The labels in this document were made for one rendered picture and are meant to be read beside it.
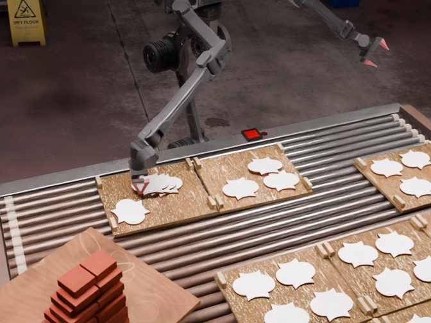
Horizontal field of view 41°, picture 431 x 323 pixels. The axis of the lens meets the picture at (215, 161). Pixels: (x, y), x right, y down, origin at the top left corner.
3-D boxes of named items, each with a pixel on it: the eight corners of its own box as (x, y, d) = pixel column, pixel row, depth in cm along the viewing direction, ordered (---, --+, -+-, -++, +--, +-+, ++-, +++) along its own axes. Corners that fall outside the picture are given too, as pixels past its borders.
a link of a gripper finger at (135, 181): (147, 185, 233) (146, 166, 228) (150, 196, 227) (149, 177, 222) (130, 187, 231) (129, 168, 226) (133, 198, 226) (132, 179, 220)
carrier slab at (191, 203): (95, 182, 240) (94, 179, 239) (188, 163, 252) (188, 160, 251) (114, 238, 214) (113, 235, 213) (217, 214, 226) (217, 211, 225)
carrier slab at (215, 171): (192, 163, 252) (192, 160, 252) (277, 147, 264) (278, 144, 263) (219, 214, 226) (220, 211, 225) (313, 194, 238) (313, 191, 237)
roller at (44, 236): (6, 247, 215) (4, 237, 212) (428, 145, 278) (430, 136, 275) (8, 256, 211) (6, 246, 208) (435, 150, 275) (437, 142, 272)
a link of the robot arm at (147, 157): (158, 138, 227) (147, 125, 221) (174, 152, 220) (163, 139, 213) (135, 158, 226) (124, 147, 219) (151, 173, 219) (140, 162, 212)
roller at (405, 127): (2, 221, 226) (-1, 211, 223) (408, 129, 289) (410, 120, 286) (3, 229, 222) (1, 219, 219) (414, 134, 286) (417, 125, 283)
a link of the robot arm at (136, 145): (140, 136, 223) (127, 141, 220) (149, 145, 218) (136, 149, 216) (140, 151, 227) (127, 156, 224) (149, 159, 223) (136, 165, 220)
